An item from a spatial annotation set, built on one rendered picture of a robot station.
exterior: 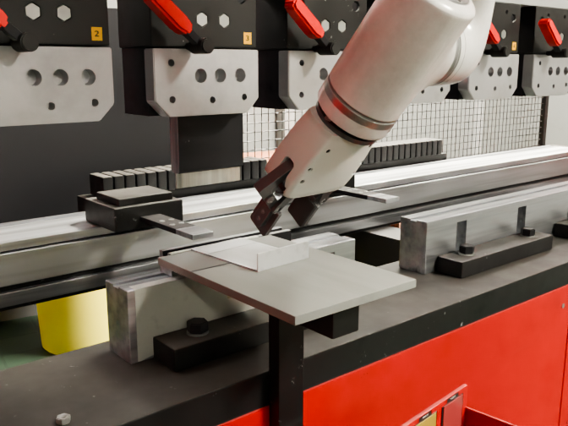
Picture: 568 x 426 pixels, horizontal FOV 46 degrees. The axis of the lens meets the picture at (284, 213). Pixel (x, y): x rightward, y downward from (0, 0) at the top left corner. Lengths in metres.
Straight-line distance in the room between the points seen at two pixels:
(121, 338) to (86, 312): 2.15
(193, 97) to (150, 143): 0.61
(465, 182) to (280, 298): 1.08
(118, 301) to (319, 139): 0.34
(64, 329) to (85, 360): 2.18
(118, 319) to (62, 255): 0.24
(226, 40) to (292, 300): 0.34
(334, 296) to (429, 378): 0.41
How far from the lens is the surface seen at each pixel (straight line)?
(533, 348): 1.33
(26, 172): 1.32
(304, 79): 0.93
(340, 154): 0.71
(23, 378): 0.87
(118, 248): 1.12
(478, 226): 1.32
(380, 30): 0.64
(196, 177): 0.89
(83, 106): 0.76
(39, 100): 0.74
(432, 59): 0.65
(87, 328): 3.05
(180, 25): 0.77
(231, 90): 0.85
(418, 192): 1.59
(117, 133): 1.39
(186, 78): 0.82
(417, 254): 1.21
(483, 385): 1.22
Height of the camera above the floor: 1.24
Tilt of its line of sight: 12 degrees down
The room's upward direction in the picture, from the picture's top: straight up
